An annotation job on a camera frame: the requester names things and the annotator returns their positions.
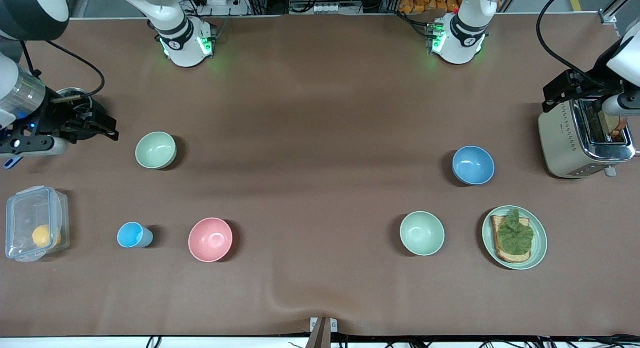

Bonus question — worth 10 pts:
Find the dark pot with blue handle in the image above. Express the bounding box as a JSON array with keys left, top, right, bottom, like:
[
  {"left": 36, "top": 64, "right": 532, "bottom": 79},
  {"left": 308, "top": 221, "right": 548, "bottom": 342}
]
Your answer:
[{"left": 2, "top": 87, "right": 108, "bottom": 170}]

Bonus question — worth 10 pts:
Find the green lettuce leaf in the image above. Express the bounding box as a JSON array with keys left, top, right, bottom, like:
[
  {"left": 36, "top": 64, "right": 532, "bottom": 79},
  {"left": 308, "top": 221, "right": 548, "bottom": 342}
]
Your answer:
[{"left": 497, "top": 209, "right": 535, "bottom": 255}]

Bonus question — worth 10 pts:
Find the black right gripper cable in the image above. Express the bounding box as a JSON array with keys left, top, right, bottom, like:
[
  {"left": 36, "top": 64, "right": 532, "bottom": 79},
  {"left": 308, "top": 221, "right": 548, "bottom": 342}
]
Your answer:
[{"left": 19, "top": 39, "right": 107, "bottom": 104}]

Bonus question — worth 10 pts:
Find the orange snack bag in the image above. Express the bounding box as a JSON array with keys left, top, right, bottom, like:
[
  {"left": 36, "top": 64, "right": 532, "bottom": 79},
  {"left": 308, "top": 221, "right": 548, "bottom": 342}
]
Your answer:
[{"left": 398, "top": 0, "right": 463, "bottom": 15}]

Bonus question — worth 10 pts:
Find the pale green plate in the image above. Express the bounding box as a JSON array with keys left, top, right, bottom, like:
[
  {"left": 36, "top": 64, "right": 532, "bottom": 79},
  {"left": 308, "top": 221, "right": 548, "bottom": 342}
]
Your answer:
[{"left": 482, "top": 205, "right": 548, "bottom": 271}]

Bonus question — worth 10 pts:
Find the blue bowl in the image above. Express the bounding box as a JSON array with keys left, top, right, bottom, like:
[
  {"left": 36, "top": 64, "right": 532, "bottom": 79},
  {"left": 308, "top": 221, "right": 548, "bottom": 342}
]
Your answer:
[{"left": 452, "top": 146, "right": 496, "bottom": 186}]

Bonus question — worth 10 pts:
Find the clear plastic food container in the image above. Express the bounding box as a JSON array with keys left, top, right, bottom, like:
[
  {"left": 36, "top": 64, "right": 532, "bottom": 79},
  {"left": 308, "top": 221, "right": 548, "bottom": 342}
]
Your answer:
[{"left": 5, "top": 186, "right": 71, "bottom": 263}]

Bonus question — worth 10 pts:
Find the brown bread slice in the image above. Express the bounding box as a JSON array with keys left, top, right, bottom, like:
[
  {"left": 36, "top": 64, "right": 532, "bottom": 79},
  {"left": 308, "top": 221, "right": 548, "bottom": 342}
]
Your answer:
[{"left": 607, "top": 113, "right": 629, "bottom": 142}]

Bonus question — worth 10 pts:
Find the pink bowl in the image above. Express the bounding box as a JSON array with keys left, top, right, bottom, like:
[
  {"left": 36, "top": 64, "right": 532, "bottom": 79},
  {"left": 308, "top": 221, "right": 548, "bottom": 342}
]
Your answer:
[{"left": 188, "top": 217, "right": 234, "bottom": 263}]

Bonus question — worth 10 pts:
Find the yellow lemon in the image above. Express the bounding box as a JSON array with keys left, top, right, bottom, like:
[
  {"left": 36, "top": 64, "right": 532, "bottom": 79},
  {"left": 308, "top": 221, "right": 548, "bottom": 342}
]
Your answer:
[{"left": 32, "top": 224, "right": 62, "bottom": 249}]

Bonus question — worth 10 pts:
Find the light blue cup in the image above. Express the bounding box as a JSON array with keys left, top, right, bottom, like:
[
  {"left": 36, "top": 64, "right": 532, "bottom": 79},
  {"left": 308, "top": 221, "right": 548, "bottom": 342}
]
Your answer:
[{"left": 117, "top": 221, "right": 154, "bottom": 249}]

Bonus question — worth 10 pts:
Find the brown table cover cloth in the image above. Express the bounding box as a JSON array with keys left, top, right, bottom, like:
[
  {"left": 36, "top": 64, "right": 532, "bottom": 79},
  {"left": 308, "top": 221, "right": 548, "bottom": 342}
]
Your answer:
[{"left": 0, "top": 13, "right": 640, "bottom": 338}]

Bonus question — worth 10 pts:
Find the glass lid with blue knob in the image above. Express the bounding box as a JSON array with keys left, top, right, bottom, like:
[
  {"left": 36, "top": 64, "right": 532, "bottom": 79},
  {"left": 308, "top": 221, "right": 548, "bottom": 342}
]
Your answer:
[{"left": 56, "top": 87, "right": 94, "bottom": 114}]

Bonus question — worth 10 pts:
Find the metal table edge bracket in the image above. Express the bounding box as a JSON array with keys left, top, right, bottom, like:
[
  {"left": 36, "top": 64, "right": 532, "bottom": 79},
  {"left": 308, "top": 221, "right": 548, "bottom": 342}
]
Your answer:
[{"left": 310, "top": 316, "right": 339, "bottom": 348}]

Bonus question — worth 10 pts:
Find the toast slice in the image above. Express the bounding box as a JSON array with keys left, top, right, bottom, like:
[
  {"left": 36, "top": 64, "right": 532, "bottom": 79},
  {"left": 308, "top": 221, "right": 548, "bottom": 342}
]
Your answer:
[{"left": 490, "top": 215, "right": 533, "bottom": 264}]

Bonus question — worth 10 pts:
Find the cream and chrome toaster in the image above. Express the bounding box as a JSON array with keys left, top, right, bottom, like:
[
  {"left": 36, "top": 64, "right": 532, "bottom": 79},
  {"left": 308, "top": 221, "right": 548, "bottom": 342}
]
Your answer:
[{"left": 538, "top": 95, "right": 638, "bottom": 180}]

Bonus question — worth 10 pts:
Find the white power strip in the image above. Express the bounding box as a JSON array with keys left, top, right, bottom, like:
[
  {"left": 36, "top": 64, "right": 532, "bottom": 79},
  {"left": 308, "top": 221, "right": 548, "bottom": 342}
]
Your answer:
[{"left": 192, "top": 0, "right": 251, "bottom": 17}]

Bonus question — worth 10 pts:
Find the aluminium frame rail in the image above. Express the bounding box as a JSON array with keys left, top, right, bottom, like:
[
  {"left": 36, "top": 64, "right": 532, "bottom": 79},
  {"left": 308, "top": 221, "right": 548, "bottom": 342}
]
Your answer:
[{"left": 600, "top": 0, "right": 640, "bottom": 25}]

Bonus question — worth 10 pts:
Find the pale green bowl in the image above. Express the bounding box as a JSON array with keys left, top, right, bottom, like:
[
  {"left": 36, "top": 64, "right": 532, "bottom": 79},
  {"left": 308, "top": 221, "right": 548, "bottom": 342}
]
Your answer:
[
  {"left": 399, "top": 211, "right": 446, "bottom": 257},
  {"left": 135, "top": 131, "right": 178, "bottom": 170}
]

